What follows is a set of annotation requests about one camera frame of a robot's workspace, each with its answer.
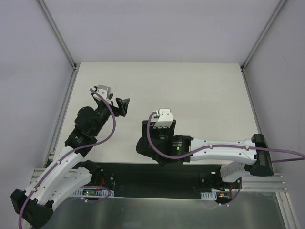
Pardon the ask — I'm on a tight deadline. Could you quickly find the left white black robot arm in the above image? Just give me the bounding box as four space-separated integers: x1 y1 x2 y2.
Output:
10 96 130 229

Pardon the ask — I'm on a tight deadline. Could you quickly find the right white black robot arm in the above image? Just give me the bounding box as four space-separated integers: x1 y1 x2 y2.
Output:
136 120 274 188

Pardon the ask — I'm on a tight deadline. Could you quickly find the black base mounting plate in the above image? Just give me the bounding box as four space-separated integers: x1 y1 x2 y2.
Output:
86 163 242 199

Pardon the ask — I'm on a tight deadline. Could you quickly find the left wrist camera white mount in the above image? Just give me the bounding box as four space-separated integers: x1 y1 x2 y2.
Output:
90 85 113 104

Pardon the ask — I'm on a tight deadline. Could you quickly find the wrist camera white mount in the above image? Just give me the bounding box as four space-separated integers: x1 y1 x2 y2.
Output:
153 109 173 129
90 85 113 104

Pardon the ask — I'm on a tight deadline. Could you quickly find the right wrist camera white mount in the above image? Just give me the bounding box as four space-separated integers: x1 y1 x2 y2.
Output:
153 109 173 129

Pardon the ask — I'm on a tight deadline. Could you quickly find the left white cable duct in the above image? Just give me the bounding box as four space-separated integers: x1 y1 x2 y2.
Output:
71 188 114 198

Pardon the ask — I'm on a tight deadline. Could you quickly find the white cable duct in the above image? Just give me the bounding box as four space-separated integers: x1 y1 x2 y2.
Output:
71 188 114 198
200 191 232 201

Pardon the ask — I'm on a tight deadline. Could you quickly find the left aluminium frame post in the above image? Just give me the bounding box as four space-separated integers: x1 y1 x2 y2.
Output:
36 0 77 70

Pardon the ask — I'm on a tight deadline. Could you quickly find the aluminium frame post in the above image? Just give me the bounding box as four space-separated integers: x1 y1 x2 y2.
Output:
240 0 289 72
36 0 77 70

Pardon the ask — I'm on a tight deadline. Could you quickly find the right white cable duct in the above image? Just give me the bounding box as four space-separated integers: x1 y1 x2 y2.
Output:
200 191 232 201

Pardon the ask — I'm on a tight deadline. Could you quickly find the right aluminium frame post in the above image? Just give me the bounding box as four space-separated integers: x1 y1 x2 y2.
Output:
240 0 289 72

